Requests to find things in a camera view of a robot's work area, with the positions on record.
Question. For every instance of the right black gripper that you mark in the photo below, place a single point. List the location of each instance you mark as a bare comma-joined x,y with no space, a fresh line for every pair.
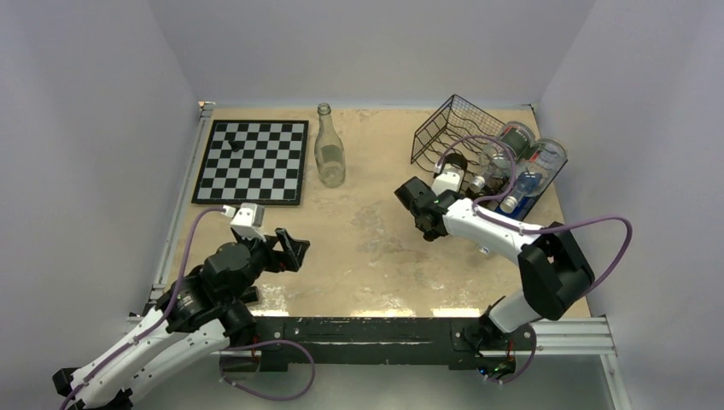
438,232

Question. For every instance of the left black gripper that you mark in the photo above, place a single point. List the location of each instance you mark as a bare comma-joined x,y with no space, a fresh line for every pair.
288,259

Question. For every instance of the dark green wine bottle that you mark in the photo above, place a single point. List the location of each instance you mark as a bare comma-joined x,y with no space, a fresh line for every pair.
457,159

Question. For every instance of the round clear bottle silver cap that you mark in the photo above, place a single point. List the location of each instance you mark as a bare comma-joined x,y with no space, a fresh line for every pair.
496,158

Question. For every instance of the tall clear glass bottle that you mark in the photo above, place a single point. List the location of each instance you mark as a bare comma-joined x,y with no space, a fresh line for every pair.
329,150

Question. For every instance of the blue square glass bottle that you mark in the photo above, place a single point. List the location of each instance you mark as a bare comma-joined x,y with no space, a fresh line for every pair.
525,193

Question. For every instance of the small clear bottle silver cap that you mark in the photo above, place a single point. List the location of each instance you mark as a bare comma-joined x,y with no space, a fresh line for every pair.
546,156

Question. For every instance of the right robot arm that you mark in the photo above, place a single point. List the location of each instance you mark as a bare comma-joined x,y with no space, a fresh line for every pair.
553,270

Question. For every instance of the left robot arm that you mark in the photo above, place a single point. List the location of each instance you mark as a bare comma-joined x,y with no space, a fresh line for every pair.
204,311

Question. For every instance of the black microphone silver head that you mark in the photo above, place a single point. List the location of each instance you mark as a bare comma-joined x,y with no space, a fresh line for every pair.
250,295

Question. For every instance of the black white chessboard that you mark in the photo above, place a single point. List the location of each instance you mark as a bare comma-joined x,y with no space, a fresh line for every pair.
268,170

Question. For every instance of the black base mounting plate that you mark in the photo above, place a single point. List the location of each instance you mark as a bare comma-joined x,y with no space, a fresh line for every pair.
455,343

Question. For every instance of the black chess pawn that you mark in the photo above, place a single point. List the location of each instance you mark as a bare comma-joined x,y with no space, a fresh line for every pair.
234,144

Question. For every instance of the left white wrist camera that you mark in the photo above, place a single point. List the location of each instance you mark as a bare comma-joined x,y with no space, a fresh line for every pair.
246,224

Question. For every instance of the black wire wine rack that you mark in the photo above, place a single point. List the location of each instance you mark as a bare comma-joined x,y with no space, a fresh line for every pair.
455,126

